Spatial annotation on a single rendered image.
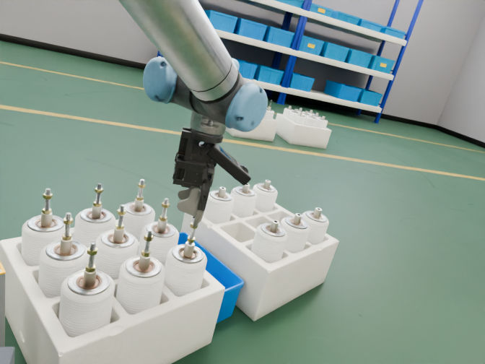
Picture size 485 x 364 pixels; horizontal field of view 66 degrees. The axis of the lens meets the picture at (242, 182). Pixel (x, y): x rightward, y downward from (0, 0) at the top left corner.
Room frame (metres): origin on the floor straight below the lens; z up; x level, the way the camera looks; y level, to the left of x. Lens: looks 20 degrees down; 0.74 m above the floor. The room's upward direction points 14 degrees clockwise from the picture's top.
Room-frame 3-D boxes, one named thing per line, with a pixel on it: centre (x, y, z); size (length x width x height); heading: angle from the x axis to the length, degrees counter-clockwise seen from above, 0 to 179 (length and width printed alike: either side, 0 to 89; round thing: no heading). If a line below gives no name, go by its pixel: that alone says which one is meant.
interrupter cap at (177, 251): (0.75, 0.08, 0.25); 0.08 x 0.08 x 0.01
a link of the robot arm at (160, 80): (0.66, 0.14, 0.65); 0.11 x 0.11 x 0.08; 55
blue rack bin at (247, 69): (5.64, 0.47, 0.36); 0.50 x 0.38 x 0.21; 23
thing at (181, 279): (0.75, 0.08, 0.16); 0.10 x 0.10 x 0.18
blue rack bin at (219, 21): (5.50, 0.87, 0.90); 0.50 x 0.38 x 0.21; 23
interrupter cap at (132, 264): (0.67, 0.16, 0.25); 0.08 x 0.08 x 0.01
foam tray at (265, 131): (3.24, 0.09, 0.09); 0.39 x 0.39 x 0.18; 29
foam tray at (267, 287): (1.15, -0.11, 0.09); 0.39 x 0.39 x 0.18; 50
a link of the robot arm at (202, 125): (0.75, 0.10, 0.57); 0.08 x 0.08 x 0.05
